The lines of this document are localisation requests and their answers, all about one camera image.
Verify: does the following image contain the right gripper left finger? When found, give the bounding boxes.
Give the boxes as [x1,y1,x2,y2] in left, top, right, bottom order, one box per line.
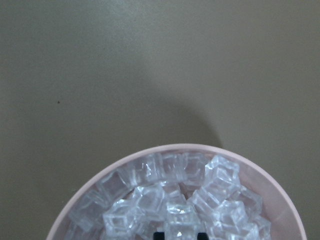
[153,231,165,240]

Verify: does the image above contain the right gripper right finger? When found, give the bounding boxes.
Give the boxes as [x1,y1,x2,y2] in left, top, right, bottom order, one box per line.
[197,232,209,240]

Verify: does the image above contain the pile of clear ice cubes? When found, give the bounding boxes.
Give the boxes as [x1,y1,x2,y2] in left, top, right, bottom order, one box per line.
[64,152,271,240]

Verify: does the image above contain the pink bowl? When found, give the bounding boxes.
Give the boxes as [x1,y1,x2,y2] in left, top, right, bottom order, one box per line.
[46,143,307,240]

